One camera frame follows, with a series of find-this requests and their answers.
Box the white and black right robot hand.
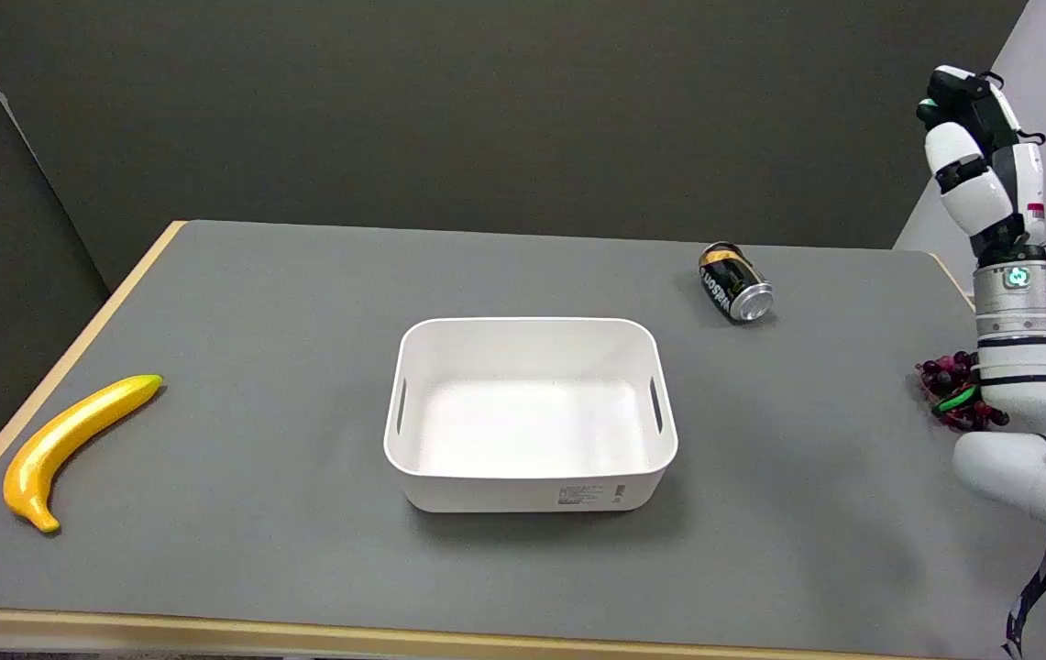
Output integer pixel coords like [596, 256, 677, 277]
[916, 65, 1046, 264]

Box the black and gold can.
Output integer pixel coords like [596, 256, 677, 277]
[699, 242, 776, 324]

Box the dark red grape bunch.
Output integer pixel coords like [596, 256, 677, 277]
[917, 351, 1009, 433]

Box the white plastic storage bin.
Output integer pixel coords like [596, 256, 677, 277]
[383, 317, 679, 514]

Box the yellow plastic banana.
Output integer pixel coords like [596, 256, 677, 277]
[3, 374, 164, 535]

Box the black cable loop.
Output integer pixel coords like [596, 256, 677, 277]
[1003, 526, 1046, 659]

